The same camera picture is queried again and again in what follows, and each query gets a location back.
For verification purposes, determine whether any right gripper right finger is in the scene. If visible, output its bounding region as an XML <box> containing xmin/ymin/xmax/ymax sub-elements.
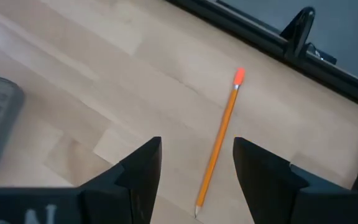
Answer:
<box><xmin>232</xmin><ymin>136</ymin><xmax>323</xmax><ymax>224</ymax></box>

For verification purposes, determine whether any orange pencil with cap eraser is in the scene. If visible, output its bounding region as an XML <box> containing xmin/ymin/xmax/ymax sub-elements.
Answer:
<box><xmin>193</xmin><ymin>67</ymin><xmax>247</xmax><ymax>218</ymax></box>

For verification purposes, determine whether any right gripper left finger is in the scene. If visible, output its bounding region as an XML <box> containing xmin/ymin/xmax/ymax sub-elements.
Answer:
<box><xmin>79</xmin><ymin>136</ymin><xmax>163</xmax><ymax>224</ymax></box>

